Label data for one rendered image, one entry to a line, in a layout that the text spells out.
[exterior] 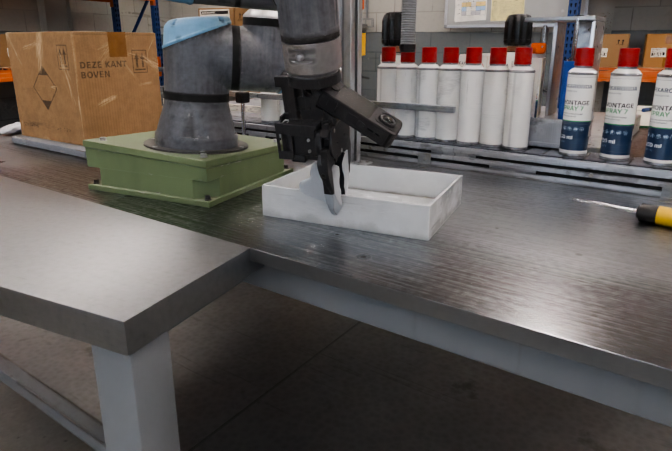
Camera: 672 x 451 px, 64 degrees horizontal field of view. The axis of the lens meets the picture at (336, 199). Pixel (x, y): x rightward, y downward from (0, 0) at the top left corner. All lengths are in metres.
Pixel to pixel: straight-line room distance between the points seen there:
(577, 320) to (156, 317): 0.43
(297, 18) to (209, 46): 0.33
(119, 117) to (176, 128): 0.53
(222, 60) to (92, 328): 0.53
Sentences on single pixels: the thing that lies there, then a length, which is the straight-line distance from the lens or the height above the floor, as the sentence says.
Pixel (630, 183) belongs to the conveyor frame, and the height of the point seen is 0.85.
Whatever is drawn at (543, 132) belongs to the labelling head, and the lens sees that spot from 1.21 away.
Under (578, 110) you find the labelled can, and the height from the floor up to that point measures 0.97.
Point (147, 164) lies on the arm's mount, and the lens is 0.98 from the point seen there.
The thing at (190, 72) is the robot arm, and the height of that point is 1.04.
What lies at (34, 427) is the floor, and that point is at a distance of 1.94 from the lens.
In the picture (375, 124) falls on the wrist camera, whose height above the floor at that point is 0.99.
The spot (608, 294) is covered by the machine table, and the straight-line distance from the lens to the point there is 0.66.
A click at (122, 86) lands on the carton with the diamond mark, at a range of 1.50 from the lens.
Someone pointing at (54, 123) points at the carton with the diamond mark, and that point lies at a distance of 1.55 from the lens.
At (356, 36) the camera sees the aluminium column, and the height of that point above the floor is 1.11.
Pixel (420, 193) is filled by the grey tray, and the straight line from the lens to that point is 0.95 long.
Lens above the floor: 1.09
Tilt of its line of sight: 16 degrees down
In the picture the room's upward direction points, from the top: straight up
